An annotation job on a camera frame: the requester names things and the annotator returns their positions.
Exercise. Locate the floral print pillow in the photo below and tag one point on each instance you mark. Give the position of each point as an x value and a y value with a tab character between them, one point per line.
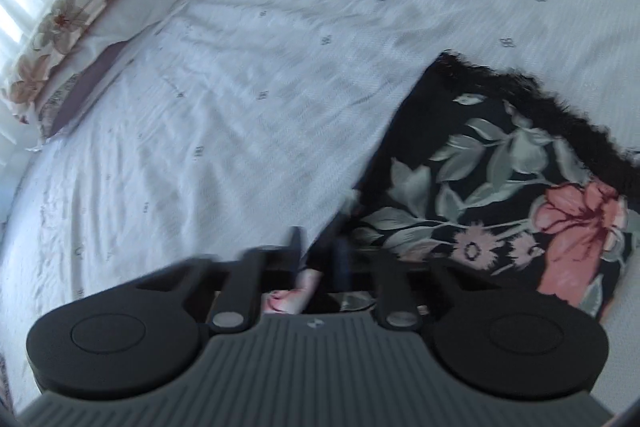
55	32

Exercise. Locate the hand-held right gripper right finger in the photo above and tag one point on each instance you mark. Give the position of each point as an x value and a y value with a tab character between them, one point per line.
393	289

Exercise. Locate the white and lilac pillow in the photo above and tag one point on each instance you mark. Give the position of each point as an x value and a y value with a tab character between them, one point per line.
135	2

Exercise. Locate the black floral pants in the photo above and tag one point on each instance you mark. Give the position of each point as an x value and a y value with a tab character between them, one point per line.
475	167

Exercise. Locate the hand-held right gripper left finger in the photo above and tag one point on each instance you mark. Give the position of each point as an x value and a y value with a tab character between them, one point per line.
248	279

